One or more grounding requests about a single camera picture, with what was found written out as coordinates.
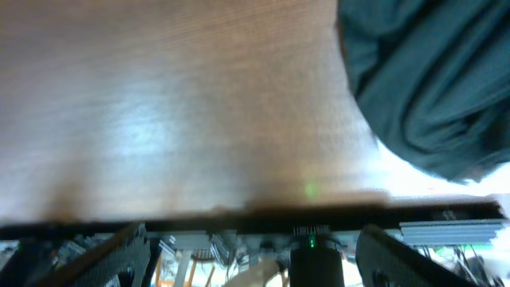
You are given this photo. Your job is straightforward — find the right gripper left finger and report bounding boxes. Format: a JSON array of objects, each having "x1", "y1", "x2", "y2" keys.
[{"x1": 37, "y1": 223, "x2": 151, "y2": 287}]

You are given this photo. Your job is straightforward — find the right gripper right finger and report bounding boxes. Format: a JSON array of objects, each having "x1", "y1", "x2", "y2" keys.
[{"x1": 355, "y1": 225, "x2": 476, "y2": 287}]

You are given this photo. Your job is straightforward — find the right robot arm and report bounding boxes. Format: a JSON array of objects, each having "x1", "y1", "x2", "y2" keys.
[{"x1": 35, "y1": 224, "x2": 471, "y2": 287}]

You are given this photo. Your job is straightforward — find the black garment with white letters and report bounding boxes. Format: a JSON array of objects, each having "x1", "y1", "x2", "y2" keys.
[{"x1": 338, "y1": 0, "x2": 509, "y2": 182}]

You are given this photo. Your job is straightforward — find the aluminium frame rail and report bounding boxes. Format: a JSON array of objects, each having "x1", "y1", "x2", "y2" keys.
[{"x1": 400, "y1": 219, "x2": 509, "y2": 246}]

